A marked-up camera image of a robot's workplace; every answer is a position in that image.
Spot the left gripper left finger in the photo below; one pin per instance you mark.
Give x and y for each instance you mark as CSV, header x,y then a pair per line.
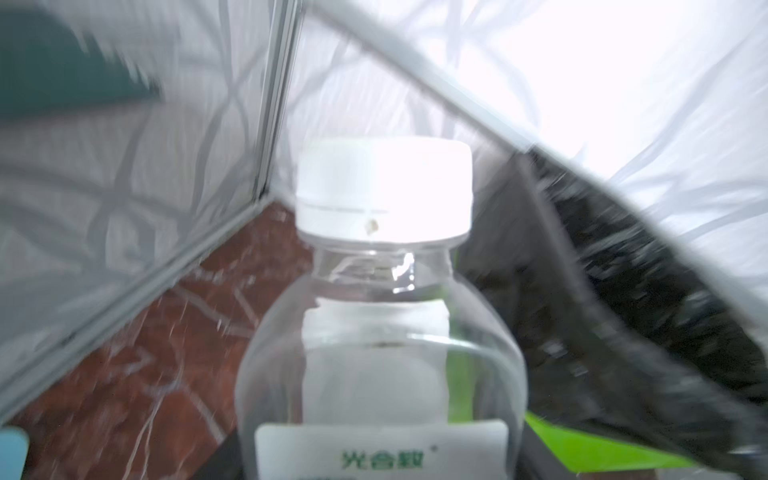
x,y
224,464

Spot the black bin liner bag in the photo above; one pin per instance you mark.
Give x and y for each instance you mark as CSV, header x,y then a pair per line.
x,y
621,335

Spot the green label square bottle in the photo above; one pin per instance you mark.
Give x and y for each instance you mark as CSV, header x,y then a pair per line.
x,y
382,362

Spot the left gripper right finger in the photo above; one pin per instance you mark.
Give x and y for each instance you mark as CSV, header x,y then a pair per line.
x,y
537,462

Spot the teal plastic spatula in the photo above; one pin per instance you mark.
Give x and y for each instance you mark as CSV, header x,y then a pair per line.
x,y
14,447

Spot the green plastic trash bin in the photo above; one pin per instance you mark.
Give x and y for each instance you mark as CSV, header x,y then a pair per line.
x,y
580,452

